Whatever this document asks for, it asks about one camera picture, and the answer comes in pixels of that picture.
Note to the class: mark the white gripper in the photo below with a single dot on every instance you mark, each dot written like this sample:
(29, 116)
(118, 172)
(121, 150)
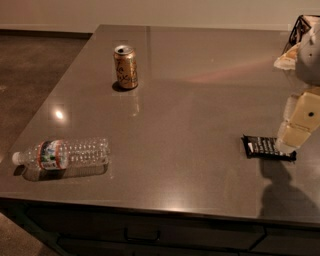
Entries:
(309, 61)

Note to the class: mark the orange soda can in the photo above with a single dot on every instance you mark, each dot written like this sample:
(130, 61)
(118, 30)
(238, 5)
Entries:
(126, 66)

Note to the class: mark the black rxbar chocolate wrapper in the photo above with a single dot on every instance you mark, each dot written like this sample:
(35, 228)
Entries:
(264, 148)

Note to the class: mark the clear plastic water bottle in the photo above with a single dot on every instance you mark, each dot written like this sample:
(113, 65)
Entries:
(62, 154)

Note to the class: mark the dark cabinet drawer front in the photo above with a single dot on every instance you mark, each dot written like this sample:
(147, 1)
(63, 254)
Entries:
(174, 232)

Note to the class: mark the black wire basket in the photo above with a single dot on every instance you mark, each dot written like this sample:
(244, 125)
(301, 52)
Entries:
(303, 25)

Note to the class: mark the dark drawer handle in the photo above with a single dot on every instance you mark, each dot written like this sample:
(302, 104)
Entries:
(141, 235)

